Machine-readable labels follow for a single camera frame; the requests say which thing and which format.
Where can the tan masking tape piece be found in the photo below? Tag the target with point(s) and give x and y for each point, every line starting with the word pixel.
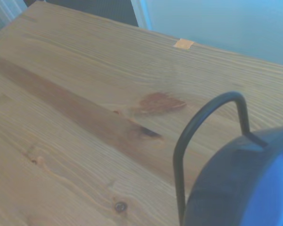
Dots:
pixel 183 43

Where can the dark panel behind table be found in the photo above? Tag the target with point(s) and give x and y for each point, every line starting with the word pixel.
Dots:
pixel 96 9

